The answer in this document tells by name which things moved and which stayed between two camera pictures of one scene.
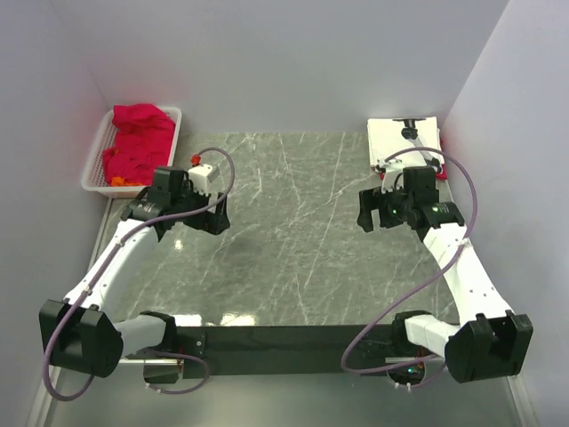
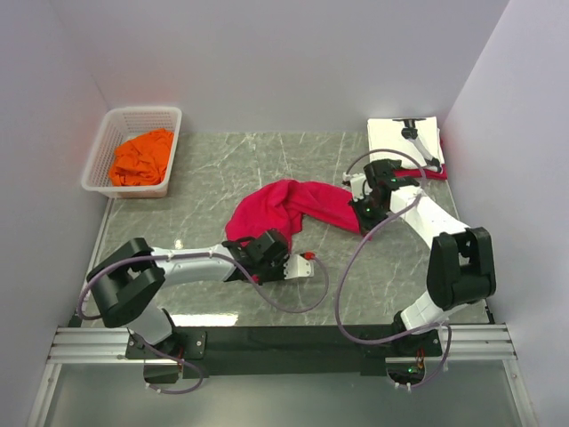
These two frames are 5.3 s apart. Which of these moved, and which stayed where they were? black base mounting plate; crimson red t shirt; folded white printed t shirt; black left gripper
Moved: crimson red t shirt; black left gripper
Stayed: black base mounting plate; folded white printed t shirt
